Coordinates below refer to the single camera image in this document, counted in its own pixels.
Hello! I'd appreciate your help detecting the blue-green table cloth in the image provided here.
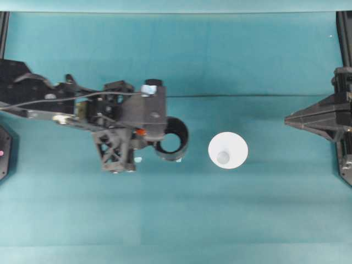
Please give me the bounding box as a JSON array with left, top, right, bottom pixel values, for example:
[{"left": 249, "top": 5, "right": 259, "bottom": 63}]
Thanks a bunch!
[{"left": 0, "top": 11, "right": 352, "bottom": 264}]

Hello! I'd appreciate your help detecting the black frame rail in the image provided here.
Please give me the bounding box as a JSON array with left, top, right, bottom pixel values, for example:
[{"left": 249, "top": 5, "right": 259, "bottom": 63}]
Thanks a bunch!
[
  {"left": 0, "top": 11, "right": 10, "bottom": 60},
  {"left": 335, "top": 11, "right": 352, "bottom": 67}
]

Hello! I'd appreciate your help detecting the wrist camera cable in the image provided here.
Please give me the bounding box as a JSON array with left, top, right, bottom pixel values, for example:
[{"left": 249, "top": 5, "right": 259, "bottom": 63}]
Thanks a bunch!
[{"left": 0, "top": 90, "right": 145, "bottom": 112}]

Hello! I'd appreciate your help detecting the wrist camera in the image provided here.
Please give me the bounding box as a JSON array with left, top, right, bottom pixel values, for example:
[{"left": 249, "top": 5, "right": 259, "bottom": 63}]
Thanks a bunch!
[{"left": 120, "top": 79, "right": 168, "bottom": 141}]

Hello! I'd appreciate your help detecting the black cup holder red handle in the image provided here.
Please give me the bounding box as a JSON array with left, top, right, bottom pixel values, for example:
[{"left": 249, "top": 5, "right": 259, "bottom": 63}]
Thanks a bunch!
[{"left": 136, "top": 117, "right": 190, "bottom": 163}]

